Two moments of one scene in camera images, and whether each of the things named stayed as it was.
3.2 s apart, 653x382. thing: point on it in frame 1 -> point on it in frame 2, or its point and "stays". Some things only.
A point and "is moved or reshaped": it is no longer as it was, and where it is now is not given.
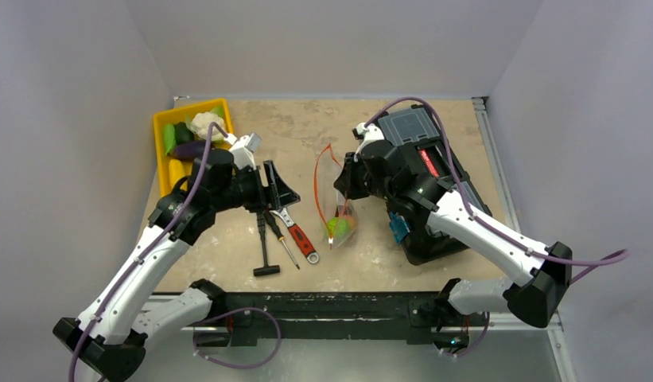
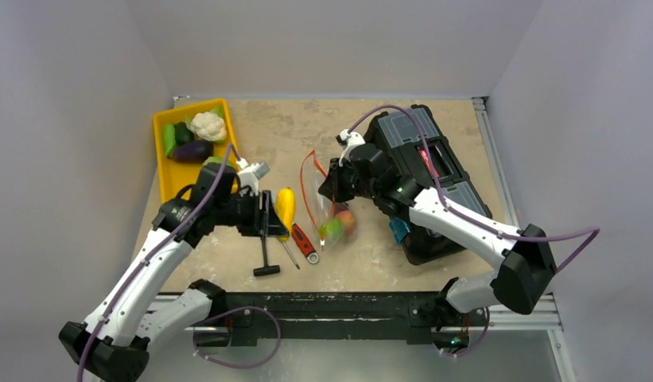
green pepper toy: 169,138 stays
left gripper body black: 247,191 -> 249,211
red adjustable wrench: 307,248 stays
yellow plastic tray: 176,115 stays
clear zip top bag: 338,215 is moved or reshaped
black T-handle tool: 266,269 stays
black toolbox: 417,132 stays
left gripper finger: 281,193 -> 272,224
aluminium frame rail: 560,350 stays
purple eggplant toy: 191,150 stays
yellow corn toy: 176,173 -> 285,206
